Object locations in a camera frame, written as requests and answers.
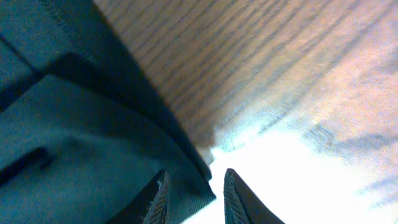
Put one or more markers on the black polo shirt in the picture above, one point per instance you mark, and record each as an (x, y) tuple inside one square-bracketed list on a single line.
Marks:
[(82, 130)]

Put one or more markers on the white garment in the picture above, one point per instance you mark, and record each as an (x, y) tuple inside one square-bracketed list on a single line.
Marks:
[(311, 177)]

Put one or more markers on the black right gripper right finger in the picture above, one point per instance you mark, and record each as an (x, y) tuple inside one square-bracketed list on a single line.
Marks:
[(241, 204)]

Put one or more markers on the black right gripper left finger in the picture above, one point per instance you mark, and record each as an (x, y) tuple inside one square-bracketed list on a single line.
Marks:
[(150, 206)]

